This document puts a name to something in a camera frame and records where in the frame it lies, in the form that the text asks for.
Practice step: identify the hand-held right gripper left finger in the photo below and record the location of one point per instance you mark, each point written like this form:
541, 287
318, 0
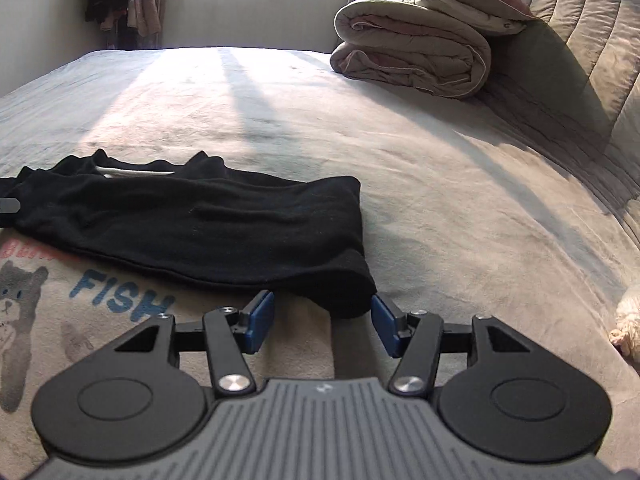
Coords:
262, 317

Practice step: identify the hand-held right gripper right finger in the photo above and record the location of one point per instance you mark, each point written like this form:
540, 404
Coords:
384, 325

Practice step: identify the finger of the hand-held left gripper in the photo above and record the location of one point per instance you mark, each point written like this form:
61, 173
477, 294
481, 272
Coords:
7, 206

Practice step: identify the beige sweatshirt with black sleeves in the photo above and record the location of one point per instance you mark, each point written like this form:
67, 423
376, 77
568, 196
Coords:
200, 230

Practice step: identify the hanging pink clothes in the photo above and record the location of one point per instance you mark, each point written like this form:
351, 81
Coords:
145, 17

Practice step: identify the bed with grey sheet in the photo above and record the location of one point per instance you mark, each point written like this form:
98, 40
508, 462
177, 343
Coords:
450, 185

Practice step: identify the white fluffy dog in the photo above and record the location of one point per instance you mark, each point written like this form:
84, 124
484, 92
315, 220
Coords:
630, 320

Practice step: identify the folded beige and mauve duvet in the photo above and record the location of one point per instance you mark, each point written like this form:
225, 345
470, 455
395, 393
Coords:
410, 45

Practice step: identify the beige pillow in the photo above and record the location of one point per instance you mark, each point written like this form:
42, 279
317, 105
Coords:
475, 15

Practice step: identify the grey quilted headboard cover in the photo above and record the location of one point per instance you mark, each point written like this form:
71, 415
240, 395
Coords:
590, 35

